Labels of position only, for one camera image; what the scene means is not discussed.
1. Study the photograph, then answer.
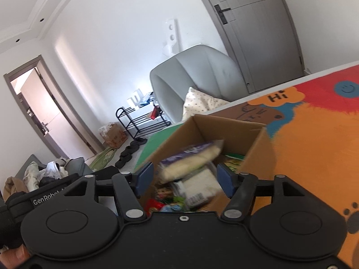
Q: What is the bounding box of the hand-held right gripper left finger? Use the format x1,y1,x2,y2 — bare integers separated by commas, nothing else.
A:
64,162,155,221

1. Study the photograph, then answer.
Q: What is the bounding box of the grey door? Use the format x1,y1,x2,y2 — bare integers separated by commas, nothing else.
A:
193,0,305,95

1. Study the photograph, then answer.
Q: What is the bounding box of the black shoe rack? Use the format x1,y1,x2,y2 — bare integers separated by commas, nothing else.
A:
116,104,171,141

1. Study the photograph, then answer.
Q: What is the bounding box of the white purple long snack packet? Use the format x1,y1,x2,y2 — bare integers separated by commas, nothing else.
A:
159,139,224,184

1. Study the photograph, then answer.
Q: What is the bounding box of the dotted white cushion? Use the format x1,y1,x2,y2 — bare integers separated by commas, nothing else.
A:
182,87,231,121

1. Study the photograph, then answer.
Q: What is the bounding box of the grey sofa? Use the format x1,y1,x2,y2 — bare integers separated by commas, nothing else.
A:
4,154,94,194

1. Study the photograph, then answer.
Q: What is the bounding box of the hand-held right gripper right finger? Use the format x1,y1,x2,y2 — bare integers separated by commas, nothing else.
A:
217,163,305,221

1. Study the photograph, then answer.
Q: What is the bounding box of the person's left hand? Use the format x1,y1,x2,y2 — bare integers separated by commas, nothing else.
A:
0,244,31,269

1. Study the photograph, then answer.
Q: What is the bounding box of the grey armchair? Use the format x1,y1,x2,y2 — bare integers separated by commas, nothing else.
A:
149,44,249,124

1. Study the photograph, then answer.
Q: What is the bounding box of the green door mat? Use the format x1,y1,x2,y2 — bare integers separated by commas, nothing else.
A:
89,147,118,170

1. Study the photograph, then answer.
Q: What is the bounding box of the printed cardboard box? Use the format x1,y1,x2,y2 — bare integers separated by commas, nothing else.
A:
98,122,127,149

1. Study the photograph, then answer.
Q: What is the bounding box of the group of black slippers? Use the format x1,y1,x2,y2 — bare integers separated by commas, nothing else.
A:
115,137,148,169

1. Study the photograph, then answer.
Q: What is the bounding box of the white foam board with holes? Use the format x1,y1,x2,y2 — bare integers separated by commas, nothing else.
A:
162,19,180,57

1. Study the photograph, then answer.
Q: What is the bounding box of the black door handle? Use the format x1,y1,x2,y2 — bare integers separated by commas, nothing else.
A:
214,4,231,24

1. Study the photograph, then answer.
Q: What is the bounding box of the grey doorway frame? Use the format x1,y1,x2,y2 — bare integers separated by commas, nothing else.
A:
3,55,106,161

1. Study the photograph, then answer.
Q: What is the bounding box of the pile of clothes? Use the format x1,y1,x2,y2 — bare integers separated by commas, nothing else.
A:
4,158,74,192

